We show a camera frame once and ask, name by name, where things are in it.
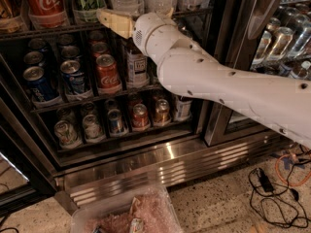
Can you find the steel fridge door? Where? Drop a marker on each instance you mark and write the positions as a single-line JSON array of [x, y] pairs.
[[236, 28]]

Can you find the brown tea bottle white cap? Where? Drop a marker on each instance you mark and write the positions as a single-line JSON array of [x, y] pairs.
[[136, 63]]

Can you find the gold can bottom shelf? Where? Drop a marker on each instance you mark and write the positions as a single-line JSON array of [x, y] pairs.
[[161, 110]]

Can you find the red cola can top shelf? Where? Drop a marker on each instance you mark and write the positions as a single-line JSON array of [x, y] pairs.
[[45, 0]]

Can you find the clear plastic bin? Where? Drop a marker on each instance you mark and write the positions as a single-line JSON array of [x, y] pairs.
[[146, 209]]

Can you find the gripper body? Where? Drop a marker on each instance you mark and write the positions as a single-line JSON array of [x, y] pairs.
[[145, 29]]

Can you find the small bottle bottom shelf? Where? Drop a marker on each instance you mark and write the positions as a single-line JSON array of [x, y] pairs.
[[181, 107]]

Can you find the blue can bottom shelf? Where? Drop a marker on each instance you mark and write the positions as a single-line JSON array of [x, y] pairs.
[[115, 121]]

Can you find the red cola can front middle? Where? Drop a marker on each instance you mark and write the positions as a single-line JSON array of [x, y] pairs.
[[107, 71]]

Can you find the red can bottom shelf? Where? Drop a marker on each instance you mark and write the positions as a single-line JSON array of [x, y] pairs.
[[140, 116]]

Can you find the blue pepsi can front left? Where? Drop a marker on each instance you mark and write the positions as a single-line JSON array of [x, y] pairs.
[[39, 84]]

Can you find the white can bottom left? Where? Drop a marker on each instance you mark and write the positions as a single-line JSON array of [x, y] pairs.
[[67, 134]]

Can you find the white green can bottom shelf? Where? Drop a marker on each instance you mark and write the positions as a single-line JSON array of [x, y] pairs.
[[92, 128]]

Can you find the black power adapter with cable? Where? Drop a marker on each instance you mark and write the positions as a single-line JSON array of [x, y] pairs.
[[275, 203]]

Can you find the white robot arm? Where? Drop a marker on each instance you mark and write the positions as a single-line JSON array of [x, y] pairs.
[[184, 68]]

